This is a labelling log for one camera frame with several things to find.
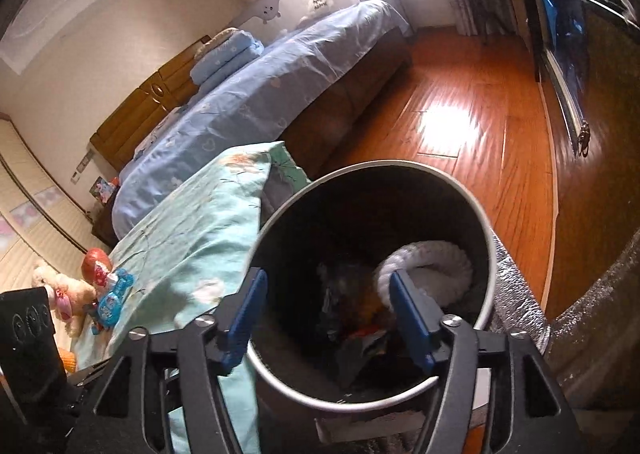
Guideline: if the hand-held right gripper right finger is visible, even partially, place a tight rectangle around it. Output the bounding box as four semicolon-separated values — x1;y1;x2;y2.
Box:
389;269;576;454

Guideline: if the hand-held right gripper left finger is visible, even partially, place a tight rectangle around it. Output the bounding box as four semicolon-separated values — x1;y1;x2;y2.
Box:
67;268;268;454

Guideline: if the blue plastic toy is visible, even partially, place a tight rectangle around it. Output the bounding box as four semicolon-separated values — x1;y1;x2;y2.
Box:
90;269;136;335

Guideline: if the round black bin white rim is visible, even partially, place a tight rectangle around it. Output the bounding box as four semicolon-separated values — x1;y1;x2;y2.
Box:
247;160;498;410

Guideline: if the beige teddy bear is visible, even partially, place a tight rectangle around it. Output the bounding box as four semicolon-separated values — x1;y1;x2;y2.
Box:
31;261;96;337

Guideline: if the silver foil mat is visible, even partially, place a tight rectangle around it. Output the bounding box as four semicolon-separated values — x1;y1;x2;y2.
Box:
490;229;640;405

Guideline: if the red yellow apple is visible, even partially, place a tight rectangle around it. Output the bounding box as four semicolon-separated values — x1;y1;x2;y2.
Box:
82;248;113;287

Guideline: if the dark wooden nightstand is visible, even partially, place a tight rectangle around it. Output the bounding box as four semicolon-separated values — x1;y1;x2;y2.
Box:
92;186;121;250

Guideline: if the white blue flat pillow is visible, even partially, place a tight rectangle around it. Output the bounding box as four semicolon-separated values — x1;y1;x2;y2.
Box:
131;106;188;160

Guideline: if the bed with blue sheet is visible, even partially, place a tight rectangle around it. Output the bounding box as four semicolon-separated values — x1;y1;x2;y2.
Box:
111;0;413;240

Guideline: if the brown wooden headboard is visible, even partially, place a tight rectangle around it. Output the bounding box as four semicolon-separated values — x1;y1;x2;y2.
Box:
90;35;213;172

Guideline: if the folded blue quilt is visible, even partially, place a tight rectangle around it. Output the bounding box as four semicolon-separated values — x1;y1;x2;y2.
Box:
191;30;265;87

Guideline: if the small beige pillow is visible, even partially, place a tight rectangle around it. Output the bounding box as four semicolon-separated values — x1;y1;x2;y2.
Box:
194;27;238;60

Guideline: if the grey patterned curtain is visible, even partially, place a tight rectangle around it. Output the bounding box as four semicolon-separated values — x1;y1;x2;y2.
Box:
452;0;518;42

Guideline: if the black glass cabinet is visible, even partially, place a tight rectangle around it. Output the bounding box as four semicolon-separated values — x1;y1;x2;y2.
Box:
505;0;640;160

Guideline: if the small photo frame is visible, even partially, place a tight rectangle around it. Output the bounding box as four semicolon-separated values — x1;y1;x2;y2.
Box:
89;176;113;202

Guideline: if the wall switch panel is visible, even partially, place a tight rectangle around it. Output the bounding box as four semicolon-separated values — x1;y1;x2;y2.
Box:
71;149;96;185

